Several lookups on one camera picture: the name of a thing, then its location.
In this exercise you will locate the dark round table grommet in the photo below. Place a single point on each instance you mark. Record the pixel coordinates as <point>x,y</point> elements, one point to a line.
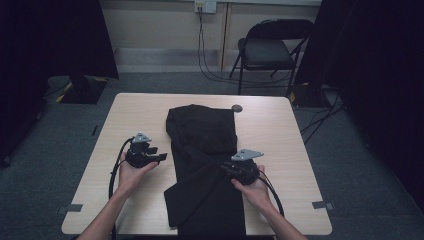
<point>237,108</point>

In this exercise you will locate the person's left hand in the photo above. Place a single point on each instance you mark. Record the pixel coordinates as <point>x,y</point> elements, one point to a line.
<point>130,178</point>

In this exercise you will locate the small dark floor item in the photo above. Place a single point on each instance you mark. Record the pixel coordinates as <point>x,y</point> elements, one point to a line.
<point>95,130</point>

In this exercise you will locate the tall black curtain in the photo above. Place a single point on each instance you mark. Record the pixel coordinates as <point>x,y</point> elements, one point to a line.
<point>373,83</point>

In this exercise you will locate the person's right hand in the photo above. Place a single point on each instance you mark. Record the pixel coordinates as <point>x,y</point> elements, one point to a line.
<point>255,193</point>

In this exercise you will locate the white wall outlet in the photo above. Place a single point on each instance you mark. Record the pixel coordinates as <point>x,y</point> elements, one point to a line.
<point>205,6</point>

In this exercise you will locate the wide black curtain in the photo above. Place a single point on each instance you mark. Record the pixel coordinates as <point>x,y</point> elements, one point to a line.
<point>50,50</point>

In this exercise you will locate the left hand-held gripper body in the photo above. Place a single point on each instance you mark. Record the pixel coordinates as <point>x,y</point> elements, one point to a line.
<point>138,156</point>

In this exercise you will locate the black pants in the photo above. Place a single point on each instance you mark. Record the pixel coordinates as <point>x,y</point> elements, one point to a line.
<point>203,160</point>

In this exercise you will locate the black folding chair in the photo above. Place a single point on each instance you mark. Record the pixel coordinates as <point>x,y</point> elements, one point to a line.
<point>266,51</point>

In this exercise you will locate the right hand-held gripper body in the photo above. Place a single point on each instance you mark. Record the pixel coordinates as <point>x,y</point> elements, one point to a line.
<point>246,171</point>

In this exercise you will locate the black stand base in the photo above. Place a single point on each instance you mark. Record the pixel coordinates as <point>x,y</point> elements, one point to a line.
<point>308,96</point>
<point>83,91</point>

